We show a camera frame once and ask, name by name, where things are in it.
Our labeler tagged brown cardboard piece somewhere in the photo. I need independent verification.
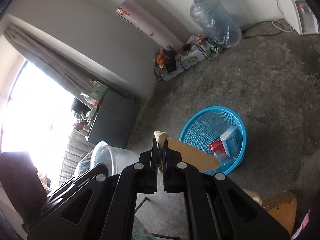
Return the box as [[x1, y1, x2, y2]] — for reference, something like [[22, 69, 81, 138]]
[[154, 131, 221, 172]]

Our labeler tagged clear plastic snack wrapper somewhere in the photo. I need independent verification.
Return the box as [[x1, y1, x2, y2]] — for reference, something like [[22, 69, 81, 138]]
[[213, 152, 236, 166]]

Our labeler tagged blue white paper box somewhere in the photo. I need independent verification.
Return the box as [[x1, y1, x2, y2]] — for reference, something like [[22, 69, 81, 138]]
[[220, 125, 242, 157]]

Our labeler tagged clear plastic bucket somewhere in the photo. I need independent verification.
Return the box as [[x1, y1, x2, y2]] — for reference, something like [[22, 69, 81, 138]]
[[73, 141, 139, 178]]

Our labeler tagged red snack bag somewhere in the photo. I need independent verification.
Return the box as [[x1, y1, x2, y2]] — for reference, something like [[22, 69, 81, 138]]
[[208, 138, 225, 154]]

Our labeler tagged blue plastic basket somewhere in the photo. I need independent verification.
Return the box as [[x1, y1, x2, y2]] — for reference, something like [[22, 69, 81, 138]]
[[179, 106, 247, 175]]

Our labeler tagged dark grey cabinet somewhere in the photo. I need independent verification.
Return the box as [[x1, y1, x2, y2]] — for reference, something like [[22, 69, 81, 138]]
[[87, 90, 139, 148]]

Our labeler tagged floral teal quilt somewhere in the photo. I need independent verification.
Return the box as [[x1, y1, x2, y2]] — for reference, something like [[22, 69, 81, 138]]
[[131, 217, 157, 240]]

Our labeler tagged green plastic storage basket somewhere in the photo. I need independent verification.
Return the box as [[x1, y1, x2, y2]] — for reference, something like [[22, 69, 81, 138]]
[[89, 81, 109, 101]]

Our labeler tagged black bag on cabinet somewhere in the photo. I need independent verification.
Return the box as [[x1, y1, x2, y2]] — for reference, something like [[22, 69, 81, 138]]
[[71, 98, 91, 114]]

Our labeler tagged wooden stool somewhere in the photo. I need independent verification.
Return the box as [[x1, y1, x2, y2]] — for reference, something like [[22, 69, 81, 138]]
[[261, 190, 297, 235]]

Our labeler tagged white power strip box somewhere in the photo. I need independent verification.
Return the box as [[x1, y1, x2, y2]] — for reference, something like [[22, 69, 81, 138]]
[[154, 34, 223, 81]]

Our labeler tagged beige curtain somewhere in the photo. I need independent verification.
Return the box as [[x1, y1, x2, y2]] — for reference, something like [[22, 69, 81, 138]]
[[4, 24, 94, 97]]

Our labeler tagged pink bag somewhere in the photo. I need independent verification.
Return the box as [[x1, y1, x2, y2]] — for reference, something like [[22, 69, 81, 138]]
[[291, 210, 311, 240]]

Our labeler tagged pink rolled mat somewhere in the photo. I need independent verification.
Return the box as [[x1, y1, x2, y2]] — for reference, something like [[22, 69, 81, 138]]
[[116, 0, 183, 51]]

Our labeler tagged empty water jug on floor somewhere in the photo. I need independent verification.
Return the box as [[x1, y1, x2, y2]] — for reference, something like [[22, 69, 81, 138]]
[[189, 0, 242, 48]]

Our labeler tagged white water dispenser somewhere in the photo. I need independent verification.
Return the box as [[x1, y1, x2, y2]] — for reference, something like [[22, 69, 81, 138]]
[[276, 0, 319, 35]]

